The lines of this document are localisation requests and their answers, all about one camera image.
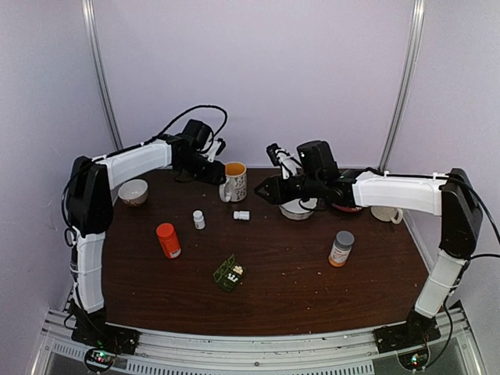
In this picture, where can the aluminium frame post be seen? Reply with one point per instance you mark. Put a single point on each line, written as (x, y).
(88, 10)
(411, 57)

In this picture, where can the small white pill bottle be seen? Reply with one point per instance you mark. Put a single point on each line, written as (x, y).
(199, 219)

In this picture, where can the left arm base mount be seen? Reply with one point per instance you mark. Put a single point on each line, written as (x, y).
(93, 330)

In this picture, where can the white fluted bowl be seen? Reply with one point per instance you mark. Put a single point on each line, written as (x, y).
(298, 209)

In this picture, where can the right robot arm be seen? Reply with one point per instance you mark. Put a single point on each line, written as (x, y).
(313, 173)

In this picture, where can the cream ribbed mug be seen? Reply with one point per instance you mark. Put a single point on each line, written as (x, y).
(387, 214)

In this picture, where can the right aluminium frame post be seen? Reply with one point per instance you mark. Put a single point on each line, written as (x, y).
(411, 57)

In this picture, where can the aluminium front rail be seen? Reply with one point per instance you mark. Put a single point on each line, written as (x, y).
(342, 352)

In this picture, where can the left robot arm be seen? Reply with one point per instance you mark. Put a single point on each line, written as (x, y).
(87, 202)

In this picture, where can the red floral plate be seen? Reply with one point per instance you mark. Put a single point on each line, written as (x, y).
(346, 209)

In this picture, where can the left aluminium frame post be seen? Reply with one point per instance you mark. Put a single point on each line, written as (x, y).
(88, 10)

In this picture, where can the orange bottle cap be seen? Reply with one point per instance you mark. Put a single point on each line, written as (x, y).
(165, 230)

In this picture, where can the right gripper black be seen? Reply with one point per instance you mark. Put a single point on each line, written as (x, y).
(273, 184)

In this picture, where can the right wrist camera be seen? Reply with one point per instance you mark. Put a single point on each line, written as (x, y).
(283, 159)

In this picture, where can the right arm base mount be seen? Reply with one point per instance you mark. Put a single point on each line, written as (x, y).
(416, 330)

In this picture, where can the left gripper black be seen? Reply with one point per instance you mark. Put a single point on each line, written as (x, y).
(215, 176)

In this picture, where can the amber bottle grey cap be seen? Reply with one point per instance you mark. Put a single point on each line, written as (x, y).
(341, 248)

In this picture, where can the floral mug yellow inside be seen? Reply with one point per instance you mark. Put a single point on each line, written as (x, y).
(234, 189)

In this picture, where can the green pill organizer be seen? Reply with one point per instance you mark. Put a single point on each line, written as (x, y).
(229, 274)

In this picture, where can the small white tea cup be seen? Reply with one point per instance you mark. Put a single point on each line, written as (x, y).
(134, 192)

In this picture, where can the large orange pill bottle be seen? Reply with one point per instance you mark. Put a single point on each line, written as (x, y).
(170, 246)

